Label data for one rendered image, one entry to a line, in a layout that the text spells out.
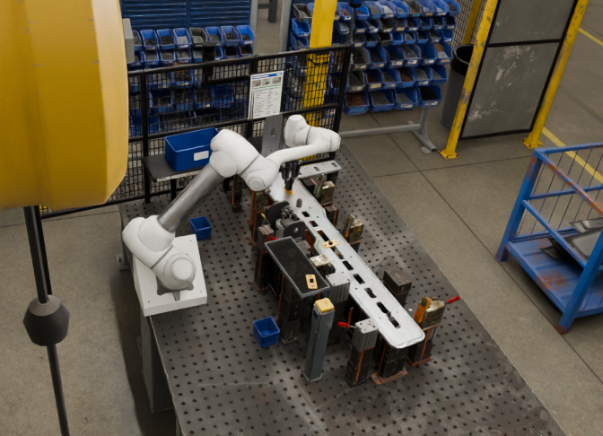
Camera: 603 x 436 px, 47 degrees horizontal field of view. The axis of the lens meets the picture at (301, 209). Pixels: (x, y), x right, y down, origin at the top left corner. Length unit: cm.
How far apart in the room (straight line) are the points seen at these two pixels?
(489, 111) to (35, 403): 433
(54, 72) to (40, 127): 2
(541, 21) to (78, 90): 601
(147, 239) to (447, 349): 154
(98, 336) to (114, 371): 29
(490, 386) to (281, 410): 100
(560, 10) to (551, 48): 35
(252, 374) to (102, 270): 184
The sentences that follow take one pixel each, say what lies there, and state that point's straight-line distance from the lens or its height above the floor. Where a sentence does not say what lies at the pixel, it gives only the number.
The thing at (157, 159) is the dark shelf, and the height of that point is 103.
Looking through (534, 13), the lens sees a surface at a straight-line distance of 613.
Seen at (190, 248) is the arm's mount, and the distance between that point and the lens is 352.
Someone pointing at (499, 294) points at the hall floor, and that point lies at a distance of 505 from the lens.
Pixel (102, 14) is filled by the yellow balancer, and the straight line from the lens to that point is 27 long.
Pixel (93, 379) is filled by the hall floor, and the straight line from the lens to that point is 418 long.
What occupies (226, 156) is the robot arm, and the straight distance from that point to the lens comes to 304.
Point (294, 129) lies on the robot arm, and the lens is 354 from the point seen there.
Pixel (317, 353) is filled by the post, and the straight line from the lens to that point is 312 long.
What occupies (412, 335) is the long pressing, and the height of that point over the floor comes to 100.
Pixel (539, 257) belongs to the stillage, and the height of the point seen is 16.
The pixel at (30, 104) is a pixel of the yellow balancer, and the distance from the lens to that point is 27.
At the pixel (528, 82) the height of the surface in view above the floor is 66.
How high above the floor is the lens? 321
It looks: 37 degrees down
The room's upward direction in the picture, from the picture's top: 8 degrees clockwise
